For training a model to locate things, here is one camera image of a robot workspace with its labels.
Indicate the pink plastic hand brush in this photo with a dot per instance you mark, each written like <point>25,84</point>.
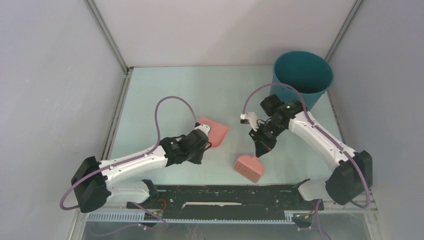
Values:
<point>250,167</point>

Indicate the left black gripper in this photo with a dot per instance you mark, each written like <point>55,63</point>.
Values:
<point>197,160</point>

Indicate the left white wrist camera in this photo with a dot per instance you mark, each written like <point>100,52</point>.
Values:
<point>203,127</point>

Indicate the pink plastic dustpan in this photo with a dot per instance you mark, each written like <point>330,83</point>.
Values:
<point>217,132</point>

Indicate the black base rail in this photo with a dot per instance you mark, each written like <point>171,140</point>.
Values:
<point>257,203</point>

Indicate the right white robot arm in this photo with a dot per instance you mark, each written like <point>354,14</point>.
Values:
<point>351,170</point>

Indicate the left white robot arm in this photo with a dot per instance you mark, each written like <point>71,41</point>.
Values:
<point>97,182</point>

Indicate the teal plastic bucket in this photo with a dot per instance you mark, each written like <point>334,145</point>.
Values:
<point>307,72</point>

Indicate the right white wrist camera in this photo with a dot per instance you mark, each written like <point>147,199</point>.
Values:
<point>251,119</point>

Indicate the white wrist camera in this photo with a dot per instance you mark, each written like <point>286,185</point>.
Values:
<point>203,127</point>
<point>251,119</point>

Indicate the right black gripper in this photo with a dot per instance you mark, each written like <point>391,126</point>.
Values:
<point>262,146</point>

